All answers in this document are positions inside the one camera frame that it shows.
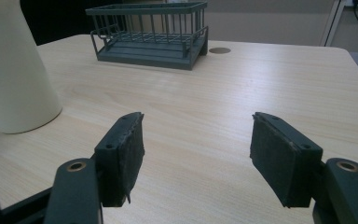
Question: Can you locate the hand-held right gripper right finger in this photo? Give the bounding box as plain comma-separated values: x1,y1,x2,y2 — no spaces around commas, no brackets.
249,111,324,209

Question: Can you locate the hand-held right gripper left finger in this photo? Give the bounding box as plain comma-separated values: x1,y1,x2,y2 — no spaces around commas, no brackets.
93,111,145,208

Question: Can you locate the round table grommet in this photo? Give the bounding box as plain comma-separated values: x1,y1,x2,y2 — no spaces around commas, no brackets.
208,47,232,55

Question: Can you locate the cream white jug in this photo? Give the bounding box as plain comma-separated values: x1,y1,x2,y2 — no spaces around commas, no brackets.
0,0,63,135

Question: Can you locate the white metal stand leg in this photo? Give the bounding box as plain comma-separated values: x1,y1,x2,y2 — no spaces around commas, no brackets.
319,0,346,48

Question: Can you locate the dark green wire rack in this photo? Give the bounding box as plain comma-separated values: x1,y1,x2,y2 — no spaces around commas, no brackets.
85,1,210,71

